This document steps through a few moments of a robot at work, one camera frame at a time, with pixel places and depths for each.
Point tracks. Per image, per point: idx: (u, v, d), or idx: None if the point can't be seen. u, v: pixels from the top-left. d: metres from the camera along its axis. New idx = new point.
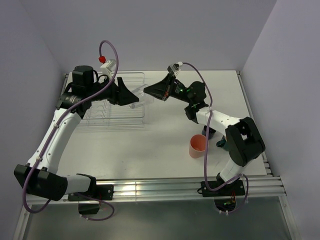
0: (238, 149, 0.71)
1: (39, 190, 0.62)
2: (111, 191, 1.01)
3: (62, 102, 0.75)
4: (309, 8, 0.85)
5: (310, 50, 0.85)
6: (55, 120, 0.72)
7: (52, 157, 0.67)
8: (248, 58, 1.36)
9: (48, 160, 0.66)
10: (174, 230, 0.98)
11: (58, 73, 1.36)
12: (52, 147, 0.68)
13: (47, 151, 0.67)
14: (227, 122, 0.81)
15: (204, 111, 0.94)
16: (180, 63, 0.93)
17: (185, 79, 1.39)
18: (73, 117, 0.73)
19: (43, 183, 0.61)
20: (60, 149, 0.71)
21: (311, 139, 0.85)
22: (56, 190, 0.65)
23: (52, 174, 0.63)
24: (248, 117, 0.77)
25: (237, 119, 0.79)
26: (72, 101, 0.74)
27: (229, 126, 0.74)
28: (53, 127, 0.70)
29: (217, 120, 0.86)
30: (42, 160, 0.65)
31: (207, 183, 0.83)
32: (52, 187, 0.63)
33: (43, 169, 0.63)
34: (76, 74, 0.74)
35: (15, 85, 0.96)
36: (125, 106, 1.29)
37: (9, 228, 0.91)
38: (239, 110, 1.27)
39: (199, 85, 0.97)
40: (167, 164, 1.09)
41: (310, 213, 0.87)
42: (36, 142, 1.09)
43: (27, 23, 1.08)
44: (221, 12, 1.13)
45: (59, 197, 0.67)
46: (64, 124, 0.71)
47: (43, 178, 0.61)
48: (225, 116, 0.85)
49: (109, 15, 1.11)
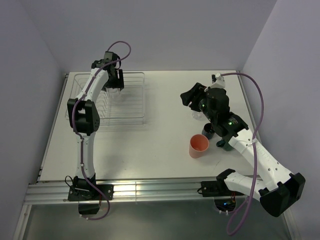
0: (278, 210, 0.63)
1: (83, 120, 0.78)
2: (111, 191, 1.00)
3: (94, 64, 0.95)
4: (309, 8, 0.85)
5: (309, 52, 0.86)
6: (92, 73, 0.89)
7: (93, 96, 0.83)
8: (248, 58, 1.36)
9: (91, 97, 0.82)
10: (174, 230, 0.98)
11: (58, 73, 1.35)
12: (93, 89, 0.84)
13: (90, 91, 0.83)
14: (276, 175, 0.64)
15: (245, 140, 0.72)
16: (218, 74, 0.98)
17: (190, 81, 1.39)
18: (105, 73, 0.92)
19: (88, 110, 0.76)
20: (96, 94, 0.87)
21: (311, 139, 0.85)
22: (94, 121, 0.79)
23: (94, 105, 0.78)
24: (300, 174, 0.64)
25: (288, 173, 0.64)
26: (103, 63, 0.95)
27: (279, 188, 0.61)
28: (91, 77, 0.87)
29: (262, 163, 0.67)
30: (86, 96, 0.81)
31: (253, 184, 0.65)
32: (94, 117, 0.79)
33: (88, 101, 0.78)
34: (108, 53, 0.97)
35: (15, 85, 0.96)
36: (125, 106, 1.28)
37: (9, 229, 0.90)
38: (238, 111, 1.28)
39: (218, 91, 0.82)
40: (167, 165, 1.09)
41: (310, 212, 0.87)
42: (35, 142, 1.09)
43: (27, 23, 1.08)
44: (222, 12, 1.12)
45: (94, 129, 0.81)
46: (100, 76, 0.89)
47: (88, 105, 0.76)
48: (272, 160, 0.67)
49: (110, 14, 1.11)
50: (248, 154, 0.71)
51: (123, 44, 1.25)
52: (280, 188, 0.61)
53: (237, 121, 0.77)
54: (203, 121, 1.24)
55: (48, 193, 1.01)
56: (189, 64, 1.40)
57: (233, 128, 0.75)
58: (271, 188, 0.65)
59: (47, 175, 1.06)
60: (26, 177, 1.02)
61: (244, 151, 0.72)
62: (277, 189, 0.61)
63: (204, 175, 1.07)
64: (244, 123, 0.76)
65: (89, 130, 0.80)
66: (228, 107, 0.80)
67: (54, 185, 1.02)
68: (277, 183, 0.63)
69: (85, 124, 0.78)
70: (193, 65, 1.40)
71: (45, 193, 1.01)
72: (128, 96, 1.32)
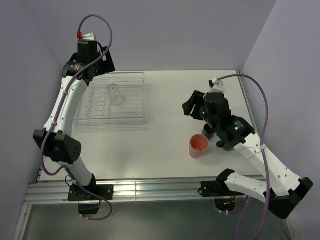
0: (287, 214, 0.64)
1: (57, 152, 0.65)
2: (111, 191, 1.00)
3: (67, 70, 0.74)
4: (309, 8, 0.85)
5: (309, 52, 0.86)
6: (64, 88, 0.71)
7: (66, 122, 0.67)
8: (248, 58, 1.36)
9: (63, 125, 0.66)
10: (174, 230, 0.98)
11: (58, 73, 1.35)
12: (65, 112, 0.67)
13: (61, 116, 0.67)
14: (287, 183, 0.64)
15: (253, 147, 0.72)
16: (213, 79, 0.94)
17: (189, 81, 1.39)
18: (80, 84, 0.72)
19: (61, 144, 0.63)
20: (71, 116, 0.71)
21: (312, 139, 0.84)
22: (71, 151, 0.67)
23: (67, 135, 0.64)
24: (308, 179, 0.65)
25: (297, 179, 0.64)
26: (77, 68, 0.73)
27: (291, 196, 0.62)
28: (62, 94, 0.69)
29: (272, 171, 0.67)
30: (57, 124, 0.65)
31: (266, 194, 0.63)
32: (70, 147, 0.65)
33: (59, 132, 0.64)
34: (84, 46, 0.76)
35: (15, 84, 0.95)
36: (125, 107, 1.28)
37: (10, 229, 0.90)
38: (238, 111, 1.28)
39: (216, 96, 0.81)
40: (168, 165, 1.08)
41: (310, 213, 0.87)
42: (35, 142, 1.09)
43: (27, 22, 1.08)
44: (222, 12, 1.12)
45: (73, 159, 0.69)
46: (73, 91, 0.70)
47: (60, 139, 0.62)
48: (281, 167, 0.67)
49: (110, 14, 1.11)
50: (257, 161, 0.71)
51: (122, 41, 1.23)
52: (291, 196, 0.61)
53: (243, 125, 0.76)
54: (203, 121, 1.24)
55: (48, 193, 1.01)
56: (189, 64, 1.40)
57: (239, 133, 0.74)
58: (280, 194, 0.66)
59: (47, 175, 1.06)
60: (26, 177, 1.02)
61: (252, 157, 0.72)
62: (288, 197, 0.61)
63: (204, 174, 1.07)
64: (249, 126, 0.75)
65: (69, 161, 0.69)
66: (229, 111, 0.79)
67: (54, 185, 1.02)
68: (288, 190, 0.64)
69: (62, 157, 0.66)
70: (193, 65, 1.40)
71: (45, 193, 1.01)
72: (128, 96, 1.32)
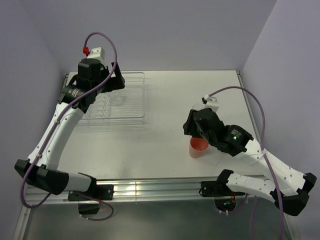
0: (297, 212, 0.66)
1: (39, 184, 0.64)
2: (111, 191, 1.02)
3: (64, 95, 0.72)
4: (309, 8, 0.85)
5: (309, 52, 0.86)
6: (56, 115, 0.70)
7: (52, 154, 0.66)
8: (248, 58, 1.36)
9: (48, 157, 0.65)
10: (174, 230, 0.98)
11: (58, 73, 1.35)
12: (52, 144, 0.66)
13: (47, 148, 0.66)
14: (294, 183, 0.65)
15: (254, 153, 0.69)
16: (206, 95, 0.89)
17: (189, 81, 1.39)
18: (74, 113, 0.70)
19: (42, 180, 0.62)
20: (61, 146, 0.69)
21: (311, 139, 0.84)
22: (54, 185, 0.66)
23: (50, 171, 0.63)
24: (310, 173, 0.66)
25: (301, 176, 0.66)
26: (74, 94, 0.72)
27: (301, 196, 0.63)
28: (53, 123, 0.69)
29: (278, 174, 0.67)
30: (41, 157, 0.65)
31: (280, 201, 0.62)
32: (53, 181, 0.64)
33: (41, 166, 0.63)
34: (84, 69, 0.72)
35: (15, 84, 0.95)
36: (125, 107, 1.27)
37: (9, 229, 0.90)
38: (238, 111, 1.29)
39: (203, 111, 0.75)
40: (167, 165, 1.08)
41: (310, 213, 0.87)
42: (35, 142, 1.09)
43: (27, 22, 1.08)
44: (222, 12, 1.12)
45: (57, 191, 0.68)
46: (66, 120, 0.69)
47: (41, 175, 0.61)
48: (285, 167, 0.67)
49: (110, 13, 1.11)
50: (261, 166, 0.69)
51: (122, 41, 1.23)
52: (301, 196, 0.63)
53: (240, 133, 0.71)
54: None
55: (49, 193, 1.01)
56: (189, 64, 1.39)
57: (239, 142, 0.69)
58: (288, 194, 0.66)
59: None
60: None
61: (255, 163, 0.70)
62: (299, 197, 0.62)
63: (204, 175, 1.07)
64: (247, 133, 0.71)
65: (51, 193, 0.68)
66: (221, 123, 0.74)
67: None
68: (296, 190, 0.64)
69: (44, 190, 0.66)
70: (193, 64, 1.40)
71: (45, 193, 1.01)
72: (128, 96, 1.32)
